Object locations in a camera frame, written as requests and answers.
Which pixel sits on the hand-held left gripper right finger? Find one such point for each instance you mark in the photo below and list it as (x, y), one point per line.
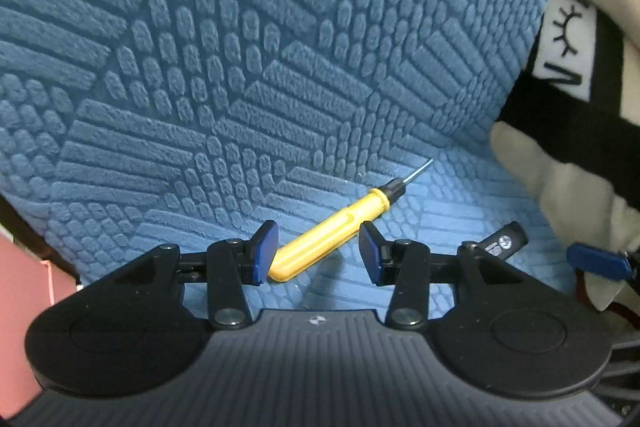
(371, 257)

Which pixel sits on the pink cardboard box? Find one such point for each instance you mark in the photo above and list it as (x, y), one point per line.
(25, 307)

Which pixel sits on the striped black red white blanket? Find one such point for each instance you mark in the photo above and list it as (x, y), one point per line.
(565, 187)

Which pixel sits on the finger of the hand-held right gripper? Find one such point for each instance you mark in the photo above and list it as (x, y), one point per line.
(595, 261)

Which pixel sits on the yellow screwdriver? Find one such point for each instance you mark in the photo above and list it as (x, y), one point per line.
(330, 227)

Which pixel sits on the blue textured mat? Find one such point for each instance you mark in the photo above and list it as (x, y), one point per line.
(250, 57)

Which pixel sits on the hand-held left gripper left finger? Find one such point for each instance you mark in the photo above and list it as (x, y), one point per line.
(262, 252)

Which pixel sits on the black USB stick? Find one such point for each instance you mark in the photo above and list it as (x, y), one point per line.
(506, 241)

